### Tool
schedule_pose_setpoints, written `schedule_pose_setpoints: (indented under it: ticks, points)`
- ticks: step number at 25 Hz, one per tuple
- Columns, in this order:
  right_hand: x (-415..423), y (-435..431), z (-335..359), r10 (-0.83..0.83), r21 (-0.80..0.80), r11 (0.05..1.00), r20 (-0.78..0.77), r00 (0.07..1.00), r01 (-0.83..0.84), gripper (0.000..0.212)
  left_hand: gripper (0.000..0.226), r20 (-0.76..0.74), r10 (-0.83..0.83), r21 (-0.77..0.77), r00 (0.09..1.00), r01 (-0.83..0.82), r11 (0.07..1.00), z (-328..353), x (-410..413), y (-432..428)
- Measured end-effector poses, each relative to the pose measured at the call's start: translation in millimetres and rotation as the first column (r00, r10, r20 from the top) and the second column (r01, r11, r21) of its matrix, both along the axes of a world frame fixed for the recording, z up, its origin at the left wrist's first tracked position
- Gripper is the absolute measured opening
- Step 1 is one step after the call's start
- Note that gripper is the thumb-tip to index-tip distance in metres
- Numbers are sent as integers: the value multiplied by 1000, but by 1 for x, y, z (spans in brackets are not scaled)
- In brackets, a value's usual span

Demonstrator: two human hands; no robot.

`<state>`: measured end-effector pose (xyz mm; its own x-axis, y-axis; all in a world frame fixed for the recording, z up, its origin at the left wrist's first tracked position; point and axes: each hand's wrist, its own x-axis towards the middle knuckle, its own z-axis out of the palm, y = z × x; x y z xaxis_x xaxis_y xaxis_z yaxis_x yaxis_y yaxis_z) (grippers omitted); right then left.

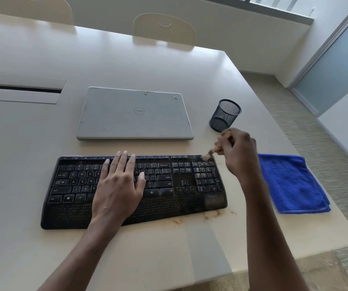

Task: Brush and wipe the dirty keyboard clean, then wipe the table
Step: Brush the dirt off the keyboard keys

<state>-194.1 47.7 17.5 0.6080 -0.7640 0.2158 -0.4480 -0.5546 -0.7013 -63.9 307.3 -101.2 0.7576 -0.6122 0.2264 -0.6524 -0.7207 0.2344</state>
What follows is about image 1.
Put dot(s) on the person's right hand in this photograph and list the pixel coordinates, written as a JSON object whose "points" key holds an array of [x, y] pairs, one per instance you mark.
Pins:
{"points": [[237, 151]]}

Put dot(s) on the person's left hand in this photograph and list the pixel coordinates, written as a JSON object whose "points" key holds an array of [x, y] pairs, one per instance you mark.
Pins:
{"points": [[116, 190]]}

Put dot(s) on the person's left little finger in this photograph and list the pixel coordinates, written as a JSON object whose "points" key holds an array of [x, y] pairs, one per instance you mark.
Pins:
{"points": [[106, 171]]}

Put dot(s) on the person's right fingers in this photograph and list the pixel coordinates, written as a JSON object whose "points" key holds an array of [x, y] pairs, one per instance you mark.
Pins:
{"points": [[224, 142]]}

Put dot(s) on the person's left thumb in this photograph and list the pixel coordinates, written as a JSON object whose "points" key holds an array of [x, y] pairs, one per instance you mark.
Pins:
{"points": [[140, 184]]}

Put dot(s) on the person's left middle finger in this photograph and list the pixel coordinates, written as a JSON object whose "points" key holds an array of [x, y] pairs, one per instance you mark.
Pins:
{"points": [[124, 165]]}

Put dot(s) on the black computer keyboard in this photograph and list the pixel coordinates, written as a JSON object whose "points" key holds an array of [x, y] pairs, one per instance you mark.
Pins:
{"points": [[137, 190]]}

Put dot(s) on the small wooden brush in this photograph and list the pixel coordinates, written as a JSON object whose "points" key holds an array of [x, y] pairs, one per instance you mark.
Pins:
{"points": [[212, 152]]}

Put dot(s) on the person's left forearm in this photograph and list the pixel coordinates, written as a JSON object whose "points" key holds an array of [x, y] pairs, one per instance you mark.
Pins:
{"points": [[80, 257]]}

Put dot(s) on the person's right forearm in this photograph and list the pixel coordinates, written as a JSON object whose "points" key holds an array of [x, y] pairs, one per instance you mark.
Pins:
{"points": [[268, 233]]}

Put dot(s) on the black mesh pen holder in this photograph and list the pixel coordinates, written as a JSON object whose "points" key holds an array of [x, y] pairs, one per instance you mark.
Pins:
{"points": [[225, 115]]}

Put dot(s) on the silver closed laptop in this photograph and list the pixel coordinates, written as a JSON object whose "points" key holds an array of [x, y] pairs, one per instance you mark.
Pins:
{"points": [[134, 113]]}

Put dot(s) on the blue microfiber cloth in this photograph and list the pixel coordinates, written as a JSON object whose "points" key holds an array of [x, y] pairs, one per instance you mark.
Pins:
{"points": [[292, 183]]}

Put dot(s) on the cream perforated chair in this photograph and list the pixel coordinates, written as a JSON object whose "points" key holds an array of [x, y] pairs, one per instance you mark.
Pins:
{"points": [[163, 28], [28, 9]]}

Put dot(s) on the frosted glass door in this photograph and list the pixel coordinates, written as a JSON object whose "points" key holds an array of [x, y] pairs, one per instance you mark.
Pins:
{"points": [[331, 69]]}

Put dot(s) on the window frame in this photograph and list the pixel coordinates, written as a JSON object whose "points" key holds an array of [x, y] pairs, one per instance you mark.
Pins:
{"points": [[271, 6]]}

